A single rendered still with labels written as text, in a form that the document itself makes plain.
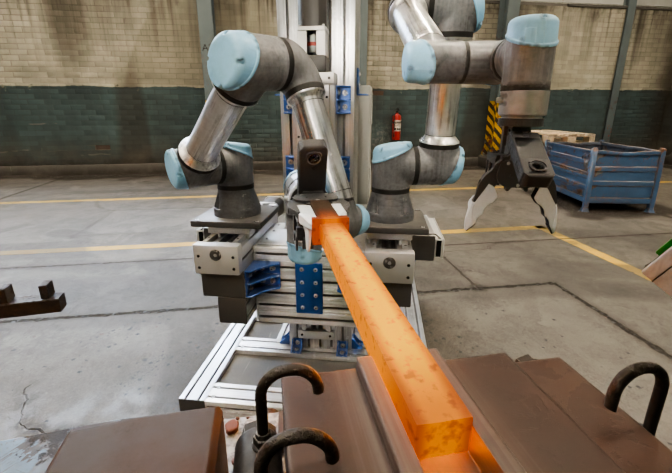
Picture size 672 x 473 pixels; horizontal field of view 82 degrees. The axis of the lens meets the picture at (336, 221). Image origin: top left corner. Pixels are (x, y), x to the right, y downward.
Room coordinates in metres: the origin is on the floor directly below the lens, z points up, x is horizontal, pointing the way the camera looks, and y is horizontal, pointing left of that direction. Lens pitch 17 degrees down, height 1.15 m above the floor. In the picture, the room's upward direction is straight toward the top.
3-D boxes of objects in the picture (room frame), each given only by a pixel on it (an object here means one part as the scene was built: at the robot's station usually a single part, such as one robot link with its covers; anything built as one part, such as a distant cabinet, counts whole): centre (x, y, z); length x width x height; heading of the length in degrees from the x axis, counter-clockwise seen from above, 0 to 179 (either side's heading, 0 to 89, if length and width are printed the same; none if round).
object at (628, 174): (4.80, -3.23, 0.36); 1.20 x 0.80 x 0.72; 177
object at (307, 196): (0.63, 0.04, 0.98); 0.12 x 0.08 x 0.09; 11
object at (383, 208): (1.17, -0.17, 0.87); 0.15 x 0.15 x 0.10
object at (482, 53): (0.77, -0.29, 1.23); 0.11 x 0.11 x 0.08; 1
